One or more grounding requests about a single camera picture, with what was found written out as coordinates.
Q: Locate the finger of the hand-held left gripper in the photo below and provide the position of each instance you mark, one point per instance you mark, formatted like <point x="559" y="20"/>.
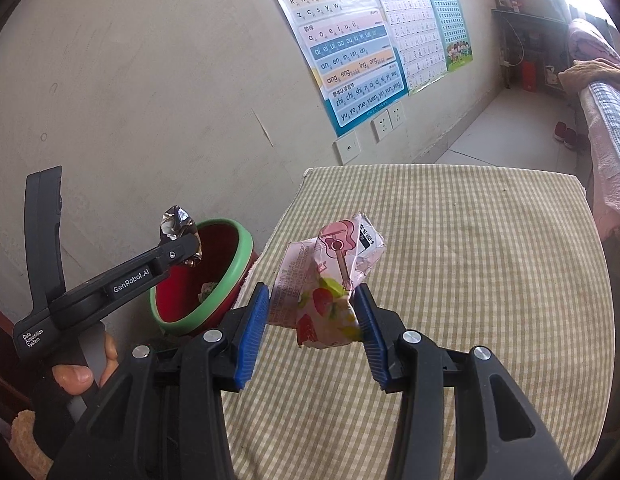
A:
<point x="177" y="252"/>

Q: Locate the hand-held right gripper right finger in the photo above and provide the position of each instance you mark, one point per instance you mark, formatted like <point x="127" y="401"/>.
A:
<point x="370" y="335"/>

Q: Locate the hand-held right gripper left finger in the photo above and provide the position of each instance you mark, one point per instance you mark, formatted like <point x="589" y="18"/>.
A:
<point x="252" y="335"/>

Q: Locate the dark brown foil wrapper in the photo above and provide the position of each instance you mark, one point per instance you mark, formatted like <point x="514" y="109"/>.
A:
<point x="174" y="220"/>

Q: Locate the red basin with green rim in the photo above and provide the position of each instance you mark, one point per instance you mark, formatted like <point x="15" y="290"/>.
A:
<point x="214" y="260"/>

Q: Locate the pink strawberry milk carton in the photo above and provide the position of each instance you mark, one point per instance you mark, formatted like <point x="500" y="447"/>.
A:
<point x="330" y="270"/>

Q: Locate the person's left hand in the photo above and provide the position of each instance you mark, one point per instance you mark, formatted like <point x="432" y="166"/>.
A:
<point x="74" y="375"/>

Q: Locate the yellow checkered tablecloth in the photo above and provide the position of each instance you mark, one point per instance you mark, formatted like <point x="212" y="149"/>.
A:
<point x="465" y="260"/>

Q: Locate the pink bedsheet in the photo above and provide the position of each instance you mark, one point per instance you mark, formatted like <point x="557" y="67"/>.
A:
<point x="610" y="195"/>

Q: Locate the dark storage shelf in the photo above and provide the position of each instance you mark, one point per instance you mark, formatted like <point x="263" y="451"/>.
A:
<point x="530" y="35"/>

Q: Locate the orange towel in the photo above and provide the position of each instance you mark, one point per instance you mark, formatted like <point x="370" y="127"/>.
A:
<point x="590" y="72"/>

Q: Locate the small red white box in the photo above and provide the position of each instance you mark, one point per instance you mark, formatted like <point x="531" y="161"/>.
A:
<point x="513" y="4"/>

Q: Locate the pink quilt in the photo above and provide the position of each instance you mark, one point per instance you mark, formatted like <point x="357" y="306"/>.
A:
<point x="590" y="40"/>

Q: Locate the white wall plate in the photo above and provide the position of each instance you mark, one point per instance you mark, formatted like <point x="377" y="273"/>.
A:
<point x="346" y="147"/>

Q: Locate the white wall socket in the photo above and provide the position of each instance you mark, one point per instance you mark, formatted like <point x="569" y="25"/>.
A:
<point x="396" y="116"/>
<point x="382" y="126"/>

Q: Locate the letter chart wall poster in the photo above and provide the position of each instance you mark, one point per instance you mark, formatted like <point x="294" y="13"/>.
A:
<point x="340" y="50"/>

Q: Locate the white table wall poster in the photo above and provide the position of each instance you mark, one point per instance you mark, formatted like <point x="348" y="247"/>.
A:
<point x="415" y="35"/>

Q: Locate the green number wall poster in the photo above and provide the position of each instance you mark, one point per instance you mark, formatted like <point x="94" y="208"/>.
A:
<point x="447" y="15"/>

